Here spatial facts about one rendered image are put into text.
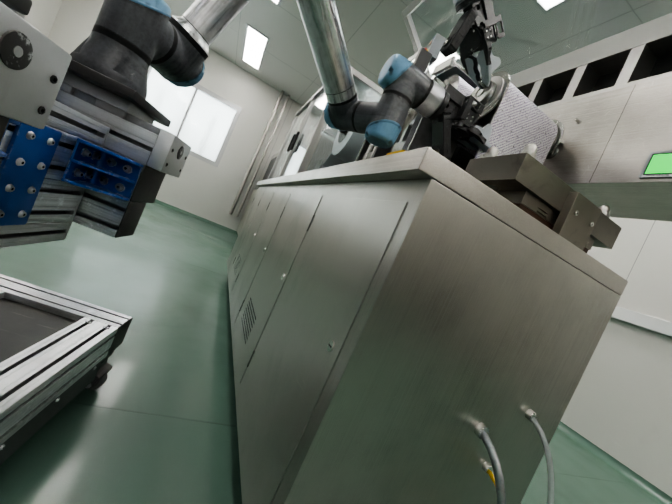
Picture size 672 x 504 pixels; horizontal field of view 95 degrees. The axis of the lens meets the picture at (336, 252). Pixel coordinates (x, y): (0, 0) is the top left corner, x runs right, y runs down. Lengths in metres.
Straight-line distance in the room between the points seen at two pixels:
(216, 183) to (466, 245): 5.84
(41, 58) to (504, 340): 0.81
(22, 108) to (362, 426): 0.63
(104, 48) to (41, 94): 0.46
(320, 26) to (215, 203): 5.62
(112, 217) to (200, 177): 5.43
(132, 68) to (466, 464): 1.14
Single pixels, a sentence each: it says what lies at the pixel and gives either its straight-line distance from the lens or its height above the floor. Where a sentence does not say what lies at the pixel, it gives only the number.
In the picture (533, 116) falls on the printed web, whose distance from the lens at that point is 1.11.
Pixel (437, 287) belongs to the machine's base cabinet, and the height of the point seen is 0.70.
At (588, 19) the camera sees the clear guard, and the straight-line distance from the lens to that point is 1.54.
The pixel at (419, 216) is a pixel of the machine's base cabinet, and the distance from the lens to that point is 0.53.
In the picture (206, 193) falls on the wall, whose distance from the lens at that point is 6.26.
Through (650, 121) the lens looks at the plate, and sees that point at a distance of 1.18.
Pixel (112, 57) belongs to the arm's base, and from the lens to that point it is 0.92.
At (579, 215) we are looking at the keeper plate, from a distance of 0.89.
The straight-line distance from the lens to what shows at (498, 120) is 1.01.
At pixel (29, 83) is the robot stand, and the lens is 0.47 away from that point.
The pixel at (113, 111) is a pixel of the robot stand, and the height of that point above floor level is 0.76.
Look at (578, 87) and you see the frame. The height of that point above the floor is 1.50.
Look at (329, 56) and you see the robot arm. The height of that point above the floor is 1.06.
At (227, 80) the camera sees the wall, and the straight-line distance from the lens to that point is 6.53.
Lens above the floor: 0.71
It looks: 2 degrees down
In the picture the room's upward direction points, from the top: 24 degrees clockwise
